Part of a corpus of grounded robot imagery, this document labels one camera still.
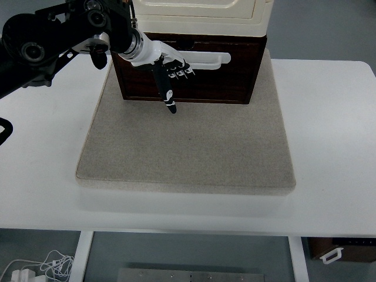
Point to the dark wooden drawer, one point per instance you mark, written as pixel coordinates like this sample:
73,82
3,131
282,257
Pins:
232,82

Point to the brown drawer on floor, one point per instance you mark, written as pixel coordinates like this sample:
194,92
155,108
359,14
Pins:
331,249

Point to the white drawer handle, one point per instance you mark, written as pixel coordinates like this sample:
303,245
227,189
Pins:
199,60

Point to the cream upper cabinet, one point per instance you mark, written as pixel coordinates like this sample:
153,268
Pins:
227,18

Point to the grey metal base plate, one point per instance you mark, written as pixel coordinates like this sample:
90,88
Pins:
143,274

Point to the white table leg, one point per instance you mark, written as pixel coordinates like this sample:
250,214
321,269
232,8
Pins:
298,259
81,256

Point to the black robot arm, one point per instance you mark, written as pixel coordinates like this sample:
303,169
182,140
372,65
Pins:
35,47

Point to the grey felt pad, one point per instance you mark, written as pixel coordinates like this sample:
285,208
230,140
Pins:
209,148

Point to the white table leg left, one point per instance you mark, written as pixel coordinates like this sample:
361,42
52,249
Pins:
81,256

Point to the white table leg right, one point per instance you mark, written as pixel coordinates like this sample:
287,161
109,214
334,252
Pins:
298,259

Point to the white power adapter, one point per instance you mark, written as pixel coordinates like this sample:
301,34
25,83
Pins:
25,275

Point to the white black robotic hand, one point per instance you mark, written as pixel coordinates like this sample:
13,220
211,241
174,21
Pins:
162,60

